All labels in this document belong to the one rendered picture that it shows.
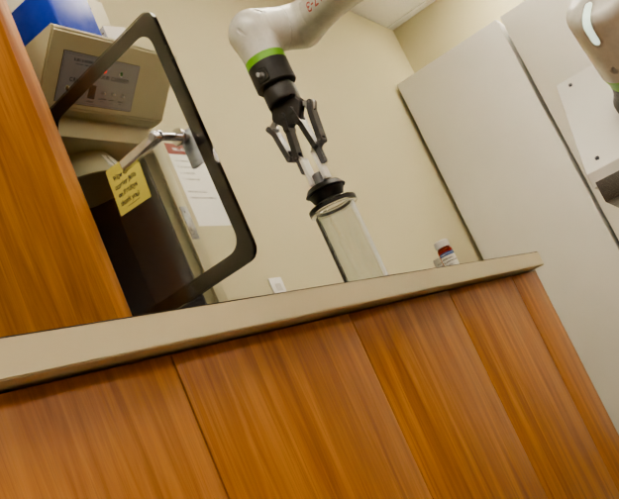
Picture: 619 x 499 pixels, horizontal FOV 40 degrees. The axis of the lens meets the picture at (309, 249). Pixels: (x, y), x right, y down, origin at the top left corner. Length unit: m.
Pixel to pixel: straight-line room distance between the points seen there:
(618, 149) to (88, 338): 1.10
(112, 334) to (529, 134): 3.51
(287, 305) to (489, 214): 3.18
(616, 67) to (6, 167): 1.06
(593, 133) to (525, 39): 2.61
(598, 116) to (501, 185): 2.54
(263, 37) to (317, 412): 0.97
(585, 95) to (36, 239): 1.12
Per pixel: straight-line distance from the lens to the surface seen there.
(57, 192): 1.31
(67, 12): 1.53
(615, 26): 1.58
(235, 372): 1.07
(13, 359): 0.81
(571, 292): 4.21
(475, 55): 4.39
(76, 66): 1.50
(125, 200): 1.31
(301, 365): 1.19
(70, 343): 0.86
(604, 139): 1.71
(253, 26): 1.89
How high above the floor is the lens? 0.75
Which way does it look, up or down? 11 degrees up
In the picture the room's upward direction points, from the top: 24 degrees counter-clockwise
